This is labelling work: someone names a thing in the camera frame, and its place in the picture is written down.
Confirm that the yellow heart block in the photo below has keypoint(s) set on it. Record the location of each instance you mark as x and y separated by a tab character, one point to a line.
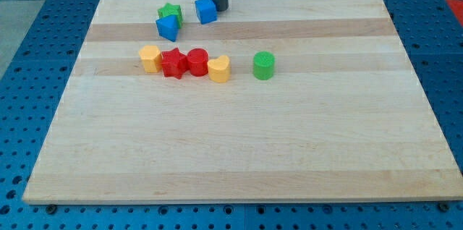
219	69

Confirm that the green cylinder block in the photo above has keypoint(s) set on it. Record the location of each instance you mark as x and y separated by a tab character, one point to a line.
263	65

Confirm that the red cylinder block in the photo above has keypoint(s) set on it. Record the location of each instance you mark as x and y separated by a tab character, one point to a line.
197	60

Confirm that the light wooden board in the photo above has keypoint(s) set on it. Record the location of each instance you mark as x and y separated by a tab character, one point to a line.
343	119

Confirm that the red star block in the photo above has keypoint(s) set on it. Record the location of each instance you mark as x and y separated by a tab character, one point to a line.
174	63

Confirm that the yellow hexagon block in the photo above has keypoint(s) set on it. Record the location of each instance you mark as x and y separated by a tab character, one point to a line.
151	58

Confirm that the blue cube block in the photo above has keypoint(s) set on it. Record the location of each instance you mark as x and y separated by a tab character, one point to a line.
205	11

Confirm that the blue triangle block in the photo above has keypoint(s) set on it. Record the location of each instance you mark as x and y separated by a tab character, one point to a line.
168	27

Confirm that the green star block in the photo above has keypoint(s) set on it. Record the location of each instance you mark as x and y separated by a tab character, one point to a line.
172	9

